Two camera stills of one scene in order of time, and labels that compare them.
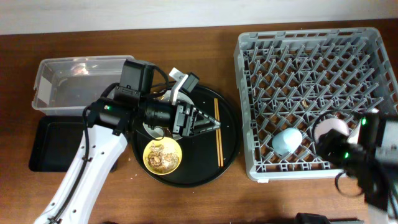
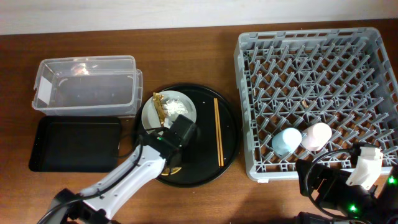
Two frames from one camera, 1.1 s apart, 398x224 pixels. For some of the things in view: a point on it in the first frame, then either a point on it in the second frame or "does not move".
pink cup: (326, 125) → (316, 137)
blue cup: (286, 140) does not move
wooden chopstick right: (219, 134) does not move
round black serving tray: (205, 156) does not move
